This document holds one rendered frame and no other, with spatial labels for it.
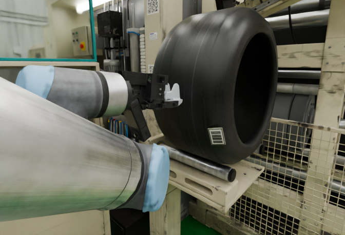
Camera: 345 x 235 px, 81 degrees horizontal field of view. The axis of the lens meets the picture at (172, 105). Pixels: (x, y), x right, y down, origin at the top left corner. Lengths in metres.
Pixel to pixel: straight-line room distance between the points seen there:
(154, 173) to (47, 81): 0.20
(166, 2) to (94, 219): 1.08
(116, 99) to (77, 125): 0.22
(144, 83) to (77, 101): 0.16
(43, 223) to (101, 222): 0.30
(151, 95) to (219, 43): 0.24
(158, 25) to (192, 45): 0.35
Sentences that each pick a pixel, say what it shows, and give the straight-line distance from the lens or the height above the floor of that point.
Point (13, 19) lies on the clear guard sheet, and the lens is 0.95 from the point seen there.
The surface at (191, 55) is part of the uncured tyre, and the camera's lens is 0.58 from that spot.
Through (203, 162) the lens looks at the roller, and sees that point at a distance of 0.75.
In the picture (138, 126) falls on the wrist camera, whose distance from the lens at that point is 0.47.
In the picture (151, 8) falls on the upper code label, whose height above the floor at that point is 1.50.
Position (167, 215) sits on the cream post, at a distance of 1.18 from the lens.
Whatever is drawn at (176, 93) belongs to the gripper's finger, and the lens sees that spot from 0.53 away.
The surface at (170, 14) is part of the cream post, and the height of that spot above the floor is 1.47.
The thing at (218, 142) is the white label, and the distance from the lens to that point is 0.60.
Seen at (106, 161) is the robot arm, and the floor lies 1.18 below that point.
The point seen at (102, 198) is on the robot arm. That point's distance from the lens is 0.21.
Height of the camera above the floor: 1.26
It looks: 11 degrees down
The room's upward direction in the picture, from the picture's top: straight up
